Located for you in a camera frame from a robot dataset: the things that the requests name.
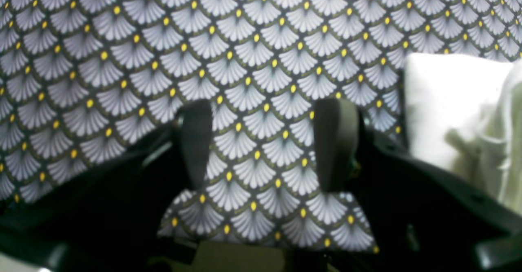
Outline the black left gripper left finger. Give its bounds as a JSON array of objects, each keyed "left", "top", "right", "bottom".
[{"left": 0, "top": 99, "right": 212, "bottom": 272}]

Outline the white printed T-shirt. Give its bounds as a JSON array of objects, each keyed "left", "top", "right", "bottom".
[{"left": 403, "top": 53, "right": 522, "bottom": 215}]

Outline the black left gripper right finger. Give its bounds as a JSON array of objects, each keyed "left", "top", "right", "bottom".
[{"left": 313, "top": 98, "right": 522, "bottom": 272}]

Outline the patterned grey fan tablecloth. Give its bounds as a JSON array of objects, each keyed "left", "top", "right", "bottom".
[{"left": 0, "top": 0, "right": 521, "bottom": 253}]

